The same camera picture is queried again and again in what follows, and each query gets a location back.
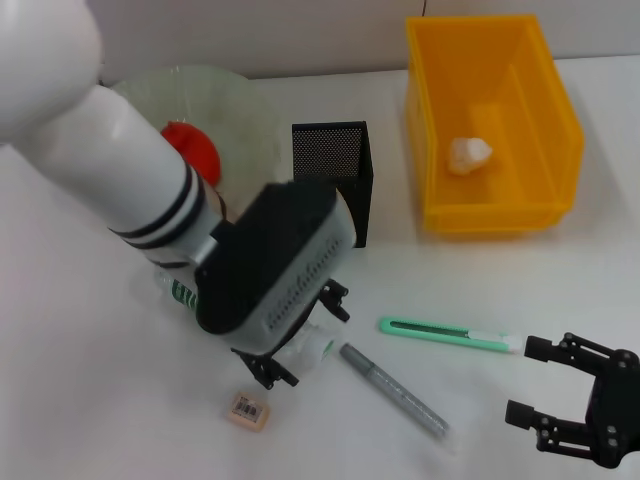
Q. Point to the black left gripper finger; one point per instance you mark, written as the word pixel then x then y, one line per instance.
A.
pixel 267 372
pixel 336 300

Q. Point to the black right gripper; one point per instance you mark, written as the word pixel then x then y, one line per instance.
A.
pixel 617 410

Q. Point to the clear green-label water bottle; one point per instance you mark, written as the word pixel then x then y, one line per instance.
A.
pixel 320 347

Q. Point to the mint green utility knife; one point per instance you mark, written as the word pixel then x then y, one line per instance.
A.
pixel 435 330

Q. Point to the white paper ball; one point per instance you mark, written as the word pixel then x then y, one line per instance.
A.
pixel 467 156

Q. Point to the red-orange toy orange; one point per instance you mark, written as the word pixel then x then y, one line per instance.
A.
pixel 200 150

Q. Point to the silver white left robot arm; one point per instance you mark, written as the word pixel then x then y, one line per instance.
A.
pixel 100 125

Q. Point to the beige eraser with barcode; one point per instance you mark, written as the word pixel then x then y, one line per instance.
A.
pixel 248 411

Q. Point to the grey glitter marker pen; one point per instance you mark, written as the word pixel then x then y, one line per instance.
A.
pixel 395 392

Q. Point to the black mesh pen holder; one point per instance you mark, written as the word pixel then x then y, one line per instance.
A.
pixel 325 150

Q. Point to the green glass fruit plate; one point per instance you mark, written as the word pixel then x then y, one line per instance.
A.
pixel 235 125

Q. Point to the yellow plastic bin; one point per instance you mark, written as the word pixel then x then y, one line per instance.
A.
pixel 550 150

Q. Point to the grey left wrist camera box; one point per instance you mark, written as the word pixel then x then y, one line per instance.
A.
pixel 270 250

